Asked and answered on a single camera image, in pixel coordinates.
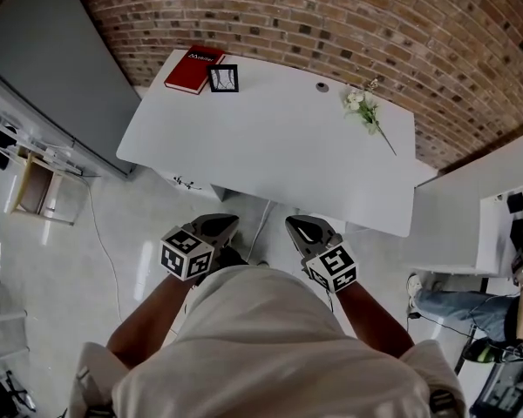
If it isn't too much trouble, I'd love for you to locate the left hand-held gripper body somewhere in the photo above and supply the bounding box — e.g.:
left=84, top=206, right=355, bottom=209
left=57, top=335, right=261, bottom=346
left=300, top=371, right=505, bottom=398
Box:
left=159, top=212, right=241, bottom=283

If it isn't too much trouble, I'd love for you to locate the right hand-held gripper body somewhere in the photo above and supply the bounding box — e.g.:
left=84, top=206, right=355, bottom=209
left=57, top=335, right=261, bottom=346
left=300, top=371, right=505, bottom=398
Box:
left=284, top=214, right=359, bottom=294

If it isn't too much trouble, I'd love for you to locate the black picture frame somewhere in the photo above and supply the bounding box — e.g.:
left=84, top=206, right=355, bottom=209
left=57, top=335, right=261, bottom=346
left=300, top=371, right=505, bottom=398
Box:
left=207, top=64, right=241, bottom=94

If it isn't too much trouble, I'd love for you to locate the person's right forearm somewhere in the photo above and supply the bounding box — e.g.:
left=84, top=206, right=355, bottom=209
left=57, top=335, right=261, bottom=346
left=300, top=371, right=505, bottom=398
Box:
left=329, top=281, right=416, bottom=360

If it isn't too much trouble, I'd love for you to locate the person's left forearm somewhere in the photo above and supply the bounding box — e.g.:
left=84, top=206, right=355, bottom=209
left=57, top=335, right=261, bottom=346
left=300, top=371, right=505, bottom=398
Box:
left=105, top=271, right=201, bottom=370

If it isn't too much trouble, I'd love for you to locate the person's dark shoe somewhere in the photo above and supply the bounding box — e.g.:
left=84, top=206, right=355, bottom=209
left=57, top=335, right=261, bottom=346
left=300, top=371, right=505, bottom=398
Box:
left=216, top=245, right=250, bottom=274

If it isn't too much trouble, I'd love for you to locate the dark twig decoration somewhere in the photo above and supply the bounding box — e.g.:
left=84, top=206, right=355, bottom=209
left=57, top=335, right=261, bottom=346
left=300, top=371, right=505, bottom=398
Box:
left=172, top=175, right=203, bottom=192

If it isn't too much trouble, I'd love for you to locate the person's white shirt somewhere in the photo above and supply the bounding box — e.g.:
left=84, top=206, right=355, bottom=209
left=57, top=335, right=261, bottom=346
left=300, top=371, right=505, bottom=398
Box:
left=66, top=264, right=468, bottom=418

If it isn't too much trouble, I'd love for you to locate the white side desk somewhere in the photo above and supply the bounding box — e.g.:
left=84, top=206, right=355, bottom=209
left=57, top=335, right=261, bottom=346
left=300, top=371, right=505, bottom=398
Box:
left=399, top=119, right=523, bottom=279

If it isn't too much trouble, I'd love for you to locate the white power strip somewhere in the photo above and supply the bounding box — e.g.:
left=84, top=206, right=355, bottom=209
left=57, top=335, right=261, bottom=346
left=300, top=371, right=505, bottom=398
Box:
left=42, top=145, right=85, bottom=177

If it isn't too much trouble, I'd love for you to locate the white artificial flower sprig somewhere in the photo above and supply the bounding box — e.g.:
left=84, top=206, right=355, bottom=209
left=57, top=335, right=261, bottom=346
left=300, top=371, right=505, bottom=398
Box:
left=342, top=78, right=398, bottom=158

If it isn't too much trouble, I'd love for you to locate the black and green helmet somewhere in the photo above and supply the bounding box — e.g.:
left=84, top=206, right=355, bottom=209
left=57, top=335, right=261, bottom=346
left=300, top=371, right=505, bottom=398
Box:
left=460, top=336, right=506, bottom=366

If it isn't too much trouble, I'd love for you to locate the red hardcover book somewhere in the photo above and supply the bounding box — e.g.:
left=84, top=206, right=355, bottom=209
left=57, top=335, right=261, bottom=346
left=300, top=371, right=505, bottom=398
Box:
left=163, top=45, right=227, bottom=96

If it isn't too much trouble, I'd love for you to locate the black equipment case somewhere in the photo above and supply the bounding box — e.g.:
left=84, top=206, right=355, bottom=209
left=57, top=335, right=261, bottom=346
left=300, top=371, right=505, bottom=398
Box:
left=469, top=354, right=523, bottom=418

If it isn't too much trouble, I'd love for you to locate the black tripod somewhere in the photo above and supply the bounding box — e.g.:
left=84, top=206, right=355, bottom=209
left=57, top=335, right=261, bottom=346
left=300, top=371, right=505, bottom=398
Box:
left=0, top=369, right=37, bottom=414

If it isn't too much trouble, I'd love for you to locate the grey panel cabinet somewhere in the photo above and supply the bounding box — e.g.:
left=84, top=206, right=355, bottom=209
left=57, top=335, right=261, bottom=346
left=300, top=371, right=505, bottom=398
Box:
left=0, top=0, right=143, bottom=179

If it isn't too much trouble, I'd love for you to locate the white cable under table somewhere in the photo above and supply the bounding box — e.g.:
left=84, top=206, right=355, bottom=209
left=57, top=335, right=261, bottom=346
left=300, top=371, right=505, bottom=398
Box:
left=245, top=198, right=274, bottom=266

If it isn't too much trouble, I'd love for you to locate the white floor cable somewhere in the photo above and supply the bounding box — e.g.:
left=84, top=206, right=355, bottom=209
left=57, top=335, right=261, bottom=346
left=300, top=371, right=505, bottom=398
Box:
left=78, top=174, right=124, bottom=323

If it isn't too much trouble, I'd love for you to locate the black floor cable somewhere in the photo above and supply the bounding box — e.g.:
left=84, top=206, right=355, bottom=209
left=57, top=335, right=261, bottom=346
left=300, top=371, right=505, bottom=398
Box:
left=406, top=310, right=479, bottom=340

